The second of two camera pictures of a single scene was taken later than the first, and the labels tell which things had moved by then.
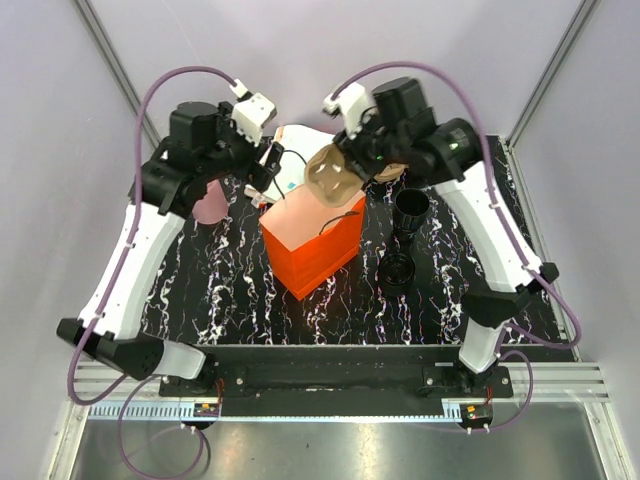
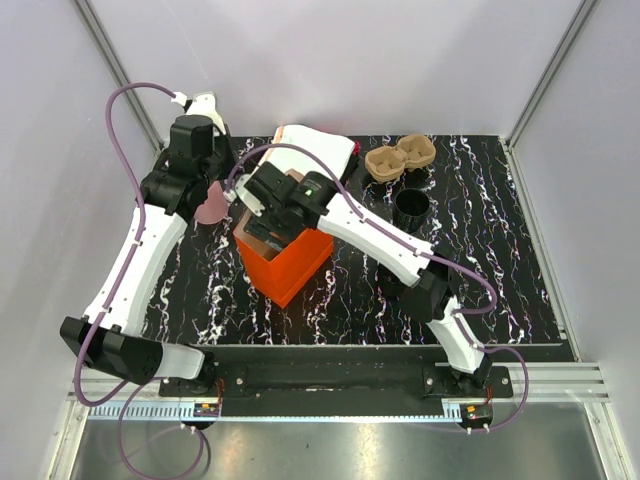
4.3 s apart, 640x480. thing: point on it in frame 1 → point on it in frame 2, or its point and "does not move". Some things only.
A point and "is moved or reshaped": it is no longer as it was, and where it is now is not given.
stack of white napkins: [298, 141] does not move
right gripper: [353, 155] → [260, 227]
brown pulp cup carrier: [329, 175] → [257, 244]
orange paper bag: [307, 239] is moved or reshaped
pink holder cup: [214, 206] does not move
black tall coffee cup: [411, 206] does not move
